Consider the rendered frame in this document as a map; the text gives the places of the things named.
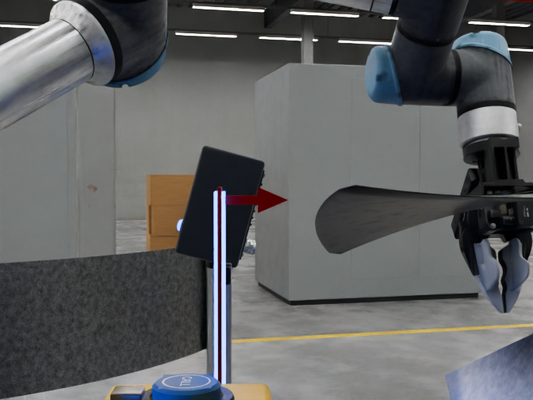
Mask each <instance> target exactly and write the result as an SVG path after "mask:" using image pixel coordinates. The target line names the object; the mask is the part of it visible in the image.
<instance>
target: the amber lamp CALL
mask: <svg viewBox="0 0 533 400"><path fill-rule="evenodd" d="M144 393H145V386H115V387H114V389H113V391H112V393H111V395H110V400H142V398H143V396H144Z"/></svg>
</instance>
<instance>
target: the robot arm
mask: <svg viewBox="0 0 533 400"><path fill-rule="evenodd" d="M316 1H321V2H328V3H332V4H336V5H341V6H348V7H352V8H356V9H361V10H368V11H372V12H376V13H384V14H388V15H393V16H397V17H398V19H397V25H396V28H395V31H394V34H393V39H392V42H391V45H390V46H388V45H387V44H385V45H384V46H376V47H374V48H372V50H371V51H370V54H369V55H368V58H367V61H366V72H365V83H366V91H367V94H368V96H369V98H370V99H371V100H372V101H373V102H377V103H387V104H397V105H399V106H402V105H415V106H456V108H457V116H458V135H459V143H460V148H461V149H462V154H463V161H464V162H465V163H467V164H470V165H475V166H478V168H469V169H468V171H467V173H466V178H465V181H464V183H463V187H462V191H461V194H460V195H483V194H497V193H503V194H509V193H515V192H518V191H522V190H528V189H531V188H533V183H525V182H524V180H523V179H519V176H518V169H517V162H516V158H518V157H519V156H520V143H519V142H520V135H519V131H520V130H521V124H520V123H518V122H517V115H516V100H515V94H514V87H513V80H512V62H511V59H510V54H509V50H508V44H507V41H506V40H505V39H504V38H503V37H502V36H501V35H500V34H498V33H495V32H490V31H480V32H479V33H468V34H466V35H463V36H461V37H459V38H458V39H457V40H456V41H454V40H455V37H456V35H457V32H458V28H459V26H460V24H461V21H462V17H463V14H464V13H465V10H466V6H467V3H468V1H469V0H316ZM167 43H168V30H167V0H63V1H61V2H58V3H57V4H55V5H54V7H53V8H52V11H51V14H50V20H49V22H47V23H45V24H43V25H41V26H39V27H37V28H35V29H33V30H31V31H29V32H27V33H25V34H23V35H21V36H19V37H17V38H15V39H13V40H11V41H9V42H7V43H5V44H2V45H0V132H1V131H2V130H4V129H6V128H8V127H10V126H11V125H13V124H15V123H16V122H18V121H20V120H21V119H23V118H25V117H27V116H29V115H30V114H31V113H34V112H35V111H37V110H38V109H40V108H42V107H44V106H46V105H47V104H48V103H50V102H53V101H54V100H56V99H57V98H59V97H61V96H63V95H64V94H66V93H67V92H69V91H71V90H73V89H75V88H76V87H78V86H80V85H82V84H83V83H89V84H91V85H94V86H105V87H112V88H122V86H123V85H125V84H127V85H128V86H129V87H133V86H136V85H139V84H141V83H143V82H145V81H147V80H149V79H150V78H151V77H152V76H154V75H155V74H156V73H157V72H158V70H159V69H160V68H161V67H162V65H163V61H164V59H165V55H166V48H167ZM522 186H526V187H522ZM451 228H452V230H453V233H454V237H455V239H459V247H460V250H461V253H462V256H463V258H464V260H465V261H466V264H467V266H468V268H469V269H470V271H471V273H472V275H473V276H474V278H475V279H476V281H477V283H478V285H479V287H480V288H481V290H482V291H483V293H484V295H485V296H486V297H487V299H488V300H489V301H490V303H491V304H492V305H493V306H494V307H495V308H496V310H497V311H498V312H499V313H509V312H510V310H511V309H512V307H513V306H514V305H515V303H516V301H517V299H518V297H519V294H520V291H521V287H522V285H523V283H524V282H525V281H526V280H527V278H528V276H529V274H530V266H529V263H528V261H527V260H528V257H529V255H530V253H531V247H532V236H531V232H533V201H517V202H509V203H505V204H500V205H496V206H489V207H485V208H481V209H478V210H471V211H468V212H465V213H458V214H455V215H454V217H453V220H452V222H451ZM488 238H500V239H501V240H502V241H503V242H504V243H507V242H508V245H506V246H505V247H503V248H502V249H501V250H500V251H499V252H498V261H499V263H500V265H501V266H502V271H503V275H502V277H501V280H500V282H501V285H502V287H503V290H502V294H501V292H500V290H499V287H498V284H499V278H500V268H499V264H498V262H497V256H496V251H495V249H494V248H491V247H490V244H489V240H488Z"/></svg>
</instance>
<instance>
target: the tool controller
mask: <svg viewBox="0 0 533 400"><path fill-rule="evenodd" d="M264 165H265V164H264V162H263V161H262V160H257V159H254V158H251V157H247V156H242V155H239V154H236V153H233V152H227V151H225V150H221V149H218V148H213V147H209V146H204V147H203V148H202V150H201V154H200V157H199V161H198V164H197V169H196V172H195V176H194V181H193V184H192V187H191V190H190V196H189V199H188V202H187V205H186V211H185V214H184V218H183V222H182V227H181V230H180V234H179V236H178V242H177V245H176V249H175V251H176V252H177V253H178V254H182V255H185V256H190V257H193V258H197V259H200V260H205V261H207V262H206V265H205V266H206V267H208V268H212V269H213V265H214V191H217V188H218V187H222V191H225V195H258V187H259V188H260V187H261V186H262V185H263V184H262V180H263V178H264V177H265V174H264V170H263V168H264ZM255 206H257V205H225V263H231V264H232V267H233V268H234V267H237V266H238V263H239V260H241V257H243V254H244V253H247V254H250V255H254V253H255V247H256V242H255V241H254V240H249V239H247V235H248V231H249V228H250V226H251V219H253V218H254V217H253V213H254V212H255ZM243 252H244V253H243Z"/></svg>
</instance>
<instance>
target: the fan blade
mask: <svg viewBox="0 0 533 400"><path fill-rule="evenodd" d="M517 201H533V188H531V189H528V190H522V191H518V192H515V193H509V194H503V193H497V194H483V195H452V194H431V193H421V192H412V191H404V190H390V189H383V188H377V187H365V186H359V185H354V186H350V187H344V188H341V189H338V190H337V191H336V192H334V193H333V194H332V195H330V196H329V197H328V198H327V199H326V200H325V201H324V203H323V204H322V205H321V206H320V208H319V210H318V212H317V214H316V220H315V227H316V234H317V236H318V238H319V240H320V242H321V244H322V245H323V246H324V248H325V249H326V250H327V251H328V252H329V253H334V254H342V253H345V252H347V251H350V250H351V249H353V248H357V247H359V246H361V245H364V244H367V243H369V242H371V241H373V240H377V239H379V238H382V237H385V236H388V235H390V234H393V233H397V232H399V231H401V230H404V229H408V228H412V227H414V226H417V225H421V224H423V223H427V222H429V221H434V220H437V219H440V218H443V217H448V216H451V215H455V214H458V213H465V212H468V211H471V210H478V209H481V208H485V207H489V206H496V205H500V204H505V203H509V202H517Z"/></svg>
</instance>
